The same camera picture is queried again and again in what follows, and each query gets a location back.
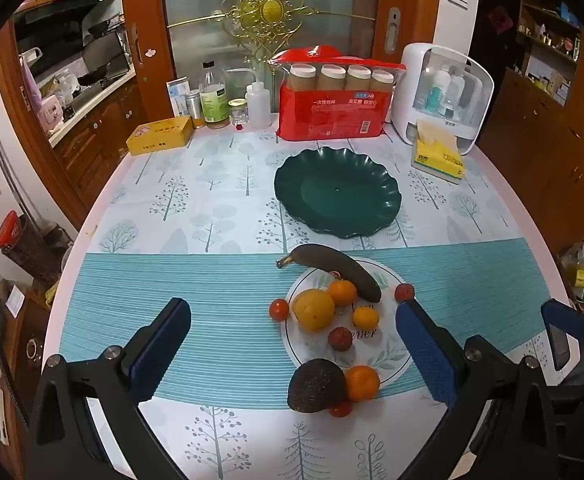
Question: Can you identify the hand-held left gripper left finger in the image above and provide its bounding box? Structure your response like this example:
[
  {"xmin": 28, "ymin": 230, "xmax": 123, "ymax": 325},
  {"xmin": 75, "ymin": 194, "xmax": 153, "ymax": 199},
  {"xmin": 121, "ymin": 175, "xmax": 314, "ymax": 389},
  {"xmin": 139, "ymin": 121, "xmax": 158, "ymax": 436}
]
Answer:
[{"xmin": 24, "ymin": 297, "xmax": 193, "ymax": 480}]

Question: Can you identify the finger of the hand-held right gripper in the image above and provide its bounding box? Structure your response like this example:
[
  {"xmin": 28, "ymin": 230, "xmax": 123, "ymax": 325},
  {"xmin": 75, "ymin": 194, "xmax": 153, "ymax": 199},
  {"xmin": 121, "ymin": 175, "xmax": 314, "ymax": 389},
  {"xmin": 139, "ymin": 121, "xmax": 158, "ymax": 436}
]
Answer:
[{"xmin": 540, "ymin": 299, "xmax": 584, "ymax": 373}]

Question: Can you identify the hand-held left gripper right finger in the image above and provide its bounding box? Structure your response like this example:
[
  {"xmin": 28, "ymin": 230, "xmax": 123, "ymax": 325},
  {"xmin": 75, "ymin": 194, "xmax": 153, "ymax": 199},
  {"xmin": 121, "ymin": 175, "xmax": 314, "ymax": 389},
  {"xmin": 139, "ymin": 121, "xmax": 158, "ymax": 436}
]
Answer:
[{"xmin": 392, "ymin": 298, "xmax": 560, "ymax": 480}]

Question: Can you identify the white floral plate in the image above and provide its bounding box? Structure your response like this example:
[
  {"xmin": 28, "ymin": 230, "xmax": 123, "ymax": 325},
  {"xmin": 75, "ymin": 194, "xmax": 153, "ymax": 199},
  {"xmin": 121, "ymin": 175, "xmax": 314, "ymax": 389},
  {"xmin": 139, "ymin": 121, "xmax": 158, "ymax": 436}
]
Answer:
[{"xmin": 282, "ymin": 257, "xmax": 420, "ymax": 392}]

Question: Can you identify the dark brown avocado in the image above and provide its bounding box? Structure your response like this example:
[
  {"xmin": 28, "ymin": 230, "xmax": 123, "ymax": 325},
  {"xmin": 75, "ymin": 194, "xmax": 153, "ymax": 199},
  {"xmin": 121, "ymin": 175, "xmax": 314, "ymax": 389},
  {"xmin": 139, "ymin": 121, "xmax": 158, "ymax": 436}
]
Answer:
[{"xmin": 287, "ymin": 358, "xmax": 347, "ymax": 414}]

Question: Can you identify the overripe brown banana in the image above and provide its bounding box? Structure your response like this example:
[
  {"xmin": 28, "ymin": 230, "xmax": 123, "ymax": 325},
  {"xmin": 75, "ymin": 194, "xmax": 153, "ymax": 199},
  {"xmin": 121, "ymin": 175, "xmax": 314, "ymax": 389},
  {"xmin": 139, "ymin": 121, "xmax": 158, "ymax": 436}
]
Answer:
[{"xmin": 276, "ymin": 243, "xmax": 383, "ymax": 303}]

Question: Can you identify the yellow lemon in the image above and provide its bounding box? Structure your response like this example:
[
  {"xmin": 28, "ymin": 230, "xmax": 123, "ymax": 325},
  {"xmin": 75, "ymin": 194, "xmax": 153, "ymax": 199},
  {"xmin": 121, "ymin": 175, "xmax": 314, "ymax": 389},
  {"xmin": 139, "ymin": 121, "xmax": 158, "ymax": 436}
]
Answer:
[{"xmin": 292, "ymin": 288, "xmax": 336, "ymax": 332}]

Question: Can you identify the dark green scalloped plate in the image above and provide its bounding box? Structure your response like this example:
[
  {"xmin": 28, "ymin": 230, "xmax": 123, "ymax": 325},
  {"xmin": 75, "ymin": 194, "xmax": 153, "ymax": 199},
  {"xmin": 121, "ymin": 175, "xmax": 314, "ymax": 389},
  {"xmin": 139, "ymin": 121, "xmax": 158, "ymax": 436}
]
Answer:
[{"xmin": 274, "ymin": 147, "xmax": 403, "ymax": 239}]

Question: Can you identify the small orange tangerine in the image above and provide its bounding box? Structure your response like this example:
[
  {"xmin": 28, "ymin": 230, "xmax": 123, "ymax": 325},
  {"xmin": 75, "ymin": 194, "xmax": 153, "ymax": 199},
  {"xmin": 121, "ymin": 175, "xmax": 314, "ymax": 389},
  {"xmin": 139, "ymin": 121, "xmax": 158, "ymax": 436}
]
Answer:
[{"xmin": 352, "ymin": 306, "xmax": 380, "ymax": 330}]

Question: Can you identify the tree print tablecloth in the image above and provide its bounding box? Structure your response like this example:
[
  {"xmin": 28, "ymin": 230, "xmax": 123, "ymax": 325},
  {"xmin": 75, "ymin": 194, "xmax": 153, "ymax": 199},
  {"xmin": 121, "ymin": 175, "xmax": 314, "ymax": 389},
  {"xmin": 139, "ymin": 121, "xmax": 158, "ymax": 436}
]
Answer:
[{"xmin": 47, "ymin": 127, "xmax": 572, "ymax": 480}]

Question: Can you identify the red lid jar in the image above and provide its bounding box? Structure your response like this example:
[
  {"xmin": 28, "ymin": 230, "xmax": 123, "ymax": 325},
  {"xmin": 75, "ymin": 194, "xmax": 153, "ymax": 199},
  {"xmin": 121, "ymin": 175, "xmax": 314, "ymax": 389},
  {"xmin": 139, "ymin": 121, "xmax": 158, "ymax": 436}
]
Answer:
[{"xmin": 0, "ymin": 210, "xmax": 38, "ymax": 281}]

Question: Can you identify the yellow tissue pack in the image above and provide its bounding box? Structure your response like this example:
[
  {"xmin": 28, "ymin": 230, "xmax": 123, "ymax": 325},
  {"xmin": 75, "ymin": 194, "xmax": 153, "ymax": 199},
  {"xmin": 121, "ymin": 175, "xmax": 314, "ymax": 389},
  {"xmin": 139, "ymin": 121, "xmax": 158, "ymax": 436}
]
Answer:
[{"xmin": 411, "ymin": 119, "xmax": 466, "ymax": 185}]

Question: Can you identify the yellow tin box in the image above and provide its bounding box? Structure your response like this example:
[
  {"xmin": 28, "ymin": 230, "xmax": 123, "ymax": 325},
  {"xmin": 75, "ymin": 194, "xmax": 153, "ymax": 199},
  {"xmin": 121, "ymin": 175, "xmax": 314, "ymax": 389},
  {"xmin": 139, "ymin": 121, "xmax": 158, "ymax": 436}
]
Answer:
[{"xmin": 125, "ymin": 115, "xmax": 194, "ymax": 157}]

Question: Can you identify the wooden kitchen base cabinet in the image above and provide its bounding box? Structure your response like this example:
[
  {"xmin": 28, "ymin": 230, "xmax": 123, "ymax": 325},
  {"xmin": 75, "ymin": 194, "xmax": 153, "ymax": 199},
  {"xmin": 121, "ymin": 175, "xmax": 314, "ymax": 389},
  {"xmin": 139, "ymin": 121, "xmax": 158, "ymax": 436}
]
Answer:
[{"xmin": 52, "ymin": 77, "xmax": 147, "ymax": 201}]

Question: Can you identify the small metal can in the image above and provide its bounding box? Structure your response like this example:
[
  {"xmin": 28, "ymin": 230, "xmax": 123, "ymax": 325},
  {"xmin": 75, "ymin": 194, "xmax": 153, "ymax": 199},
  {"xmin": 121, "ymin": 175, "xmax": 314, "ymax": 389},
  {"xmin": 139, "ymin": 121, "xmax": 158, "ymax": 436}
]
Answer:
[{"xmin": 184, "ymin": 89, "xmax": 203, "ymax": 128}]

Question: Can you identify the grey mop pole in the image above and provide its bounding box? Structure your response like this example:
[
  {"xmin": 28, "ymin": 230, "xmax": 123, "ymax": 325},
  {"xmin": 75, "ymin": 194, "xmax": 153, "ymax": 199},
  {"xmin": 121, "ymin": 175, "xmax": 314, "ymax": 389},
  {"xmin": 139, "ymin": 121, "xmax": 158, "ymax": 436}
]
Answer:
[{"xmin": 0, "ymin": 95, "xmax": 48, "ymax": 241}]

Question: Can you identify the small glass jar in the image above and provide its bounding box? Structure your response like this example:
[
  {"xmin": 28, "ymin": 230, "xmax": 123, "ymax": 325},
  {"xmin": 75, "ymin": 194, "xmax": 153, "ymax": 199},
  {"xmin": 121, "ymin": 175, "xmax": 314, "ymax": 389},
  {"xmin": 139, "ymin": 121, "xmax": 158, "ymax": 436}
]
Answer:
[{"xmin": 228, "ymin": 98, "xmax": 250, "ymax": 132}]

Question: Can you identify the white and blue carton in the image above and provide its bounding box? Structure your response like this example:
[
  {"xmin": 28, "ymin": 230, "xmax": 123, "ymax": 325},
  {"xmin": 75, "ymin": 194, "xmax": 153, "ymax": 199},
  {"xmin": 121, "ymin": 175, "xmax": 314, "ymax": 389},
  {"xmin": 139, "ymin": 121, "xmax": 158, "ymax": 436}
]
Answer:
[{"xmin": 166, "ymin": 78, "xmax": 191, "ymax": 118}]

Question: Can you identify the glass bottle with green label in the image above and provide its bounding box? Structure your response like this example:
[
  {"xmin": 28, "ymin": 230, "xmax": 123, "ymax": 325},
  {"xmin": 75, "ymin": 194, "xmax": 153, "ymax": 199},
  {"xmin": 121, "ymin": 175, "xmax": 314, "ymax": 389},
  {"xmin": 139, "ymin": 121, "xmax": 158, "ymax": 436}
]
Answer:
[{"xmin": 199, "ymin": 61, "xmax": 231, "ymax": 130}]

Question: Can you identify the pink box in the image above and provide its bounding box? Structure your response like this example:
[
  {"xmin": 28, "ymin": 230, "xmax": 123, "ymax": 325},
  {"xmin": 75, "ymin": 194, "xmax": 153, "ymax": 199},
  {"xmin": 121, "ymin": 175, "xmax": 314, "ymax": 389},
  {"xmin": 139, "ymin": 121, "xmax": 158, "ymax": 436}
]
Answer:
[{"xmin": 39, "ymin": 95, "xmax": 65, "ymax": 136}]

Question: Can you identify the white squeeze wash bottle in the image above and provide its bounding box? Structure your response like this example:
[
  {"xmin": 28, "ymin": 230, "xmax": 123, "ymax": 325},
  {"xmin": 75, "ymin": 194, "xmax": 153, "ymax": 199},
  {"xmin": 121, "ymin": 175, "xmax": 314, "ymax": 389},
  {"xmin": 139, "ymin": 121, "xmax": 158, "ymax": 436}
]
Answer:
[{"xmin": 227, "ymin": 67, "xmax": 271, "ymax": 129}]

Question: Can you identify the red paper cup package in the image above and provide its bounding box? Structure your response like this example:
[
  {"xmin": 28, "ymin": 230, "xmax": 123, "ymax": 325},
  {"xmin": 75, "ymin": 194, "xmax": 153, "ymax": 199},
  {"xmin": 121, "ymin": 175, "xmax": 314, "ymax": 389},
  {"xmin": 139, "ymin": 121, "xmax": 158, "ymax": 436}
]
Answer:
[{"xmin": 267, "ymin": 45, "xmax": 407, "ymax": 141}]

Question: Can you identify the white cosmetics storage box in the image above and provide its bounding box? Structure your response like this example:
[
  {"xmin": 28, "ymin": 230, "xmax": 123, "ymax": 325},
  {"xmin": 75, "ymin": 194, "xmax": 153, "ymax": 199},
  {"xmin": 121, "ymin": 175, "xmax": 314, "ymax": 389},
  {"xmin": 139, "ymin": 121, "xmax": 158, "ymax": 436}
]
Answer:
[{"xmin": 389, "ymin": 42, "xmax": 495, "ymax": 156}]

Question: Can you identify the black wok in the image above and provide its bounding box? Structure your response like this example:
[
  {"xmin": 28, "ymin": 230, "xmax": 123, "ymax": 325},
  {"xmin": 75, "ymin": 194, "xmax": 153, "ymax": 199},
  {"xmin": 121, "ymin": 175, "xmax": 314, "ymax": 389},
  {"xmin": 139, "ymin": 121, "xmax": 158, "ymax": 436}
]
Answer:
[{"xmin": 79, "ymin": 62, "xmax": 123, "ymax": 86}]

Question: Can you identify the pink plastic bag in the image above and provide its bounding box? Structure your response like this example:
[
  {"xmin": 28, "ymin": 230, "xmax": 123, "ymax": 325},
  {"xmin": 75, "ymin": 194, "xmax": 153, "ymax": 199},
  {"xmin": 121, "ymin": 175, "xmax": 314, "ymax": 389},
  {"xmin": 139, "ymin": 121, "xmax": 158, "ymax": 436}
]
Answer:
[{"xmin": 20, "ymin": 47, "xmax": 43, "ymax": 111}]

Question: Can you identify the silver door lock plate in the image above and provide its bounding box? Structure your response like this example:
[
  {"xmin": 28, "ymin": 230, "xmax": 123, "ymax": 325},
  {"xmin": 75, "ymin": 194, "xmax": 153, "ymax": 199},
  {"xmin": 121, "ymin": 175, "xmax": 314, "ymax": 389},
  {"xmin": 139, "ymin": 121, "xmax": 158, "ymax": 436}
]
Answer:
[{"xmin": 386, "ymin": 7, "xmax": 401, "ymax": 53}]

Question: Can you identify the black range hood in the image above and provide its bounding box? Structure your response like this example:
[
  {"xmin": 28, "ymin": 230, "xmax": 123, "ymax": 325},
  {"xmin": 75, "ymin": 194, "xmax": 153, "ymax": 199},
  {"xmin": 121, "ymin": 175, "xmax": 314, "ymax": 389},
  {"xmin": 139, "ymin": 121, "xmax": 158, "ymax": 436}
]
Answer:
[{"xmin": 14, "ymin": 0, "xmax": 123, "ymax": 76}]

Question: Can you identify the gold door ornament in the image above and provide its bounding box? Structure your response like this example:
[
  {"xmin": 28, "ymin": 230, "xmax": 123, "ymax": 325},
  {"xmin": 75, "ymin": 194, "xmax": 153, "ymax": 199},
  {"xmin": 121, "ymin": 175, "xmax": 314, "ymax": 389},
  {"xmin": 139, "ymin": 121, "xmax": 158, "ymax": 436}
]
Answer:
[{"xmin": 167, "ymin": 0, "xmax": 375, "ymax": 61}]

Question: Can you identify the wooden wall shelf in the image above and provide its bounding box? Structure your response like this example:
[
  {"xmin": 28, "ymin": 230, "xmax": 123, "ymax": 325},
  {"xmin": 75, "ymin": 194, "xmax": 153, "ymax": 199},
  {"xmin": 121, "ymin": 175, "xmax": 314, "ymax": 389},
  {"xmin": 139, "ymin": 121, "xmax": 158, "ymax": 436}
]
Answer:
[{"xmin": 514, "ymin": 0, "xmax": 584, "ymax": 106}]

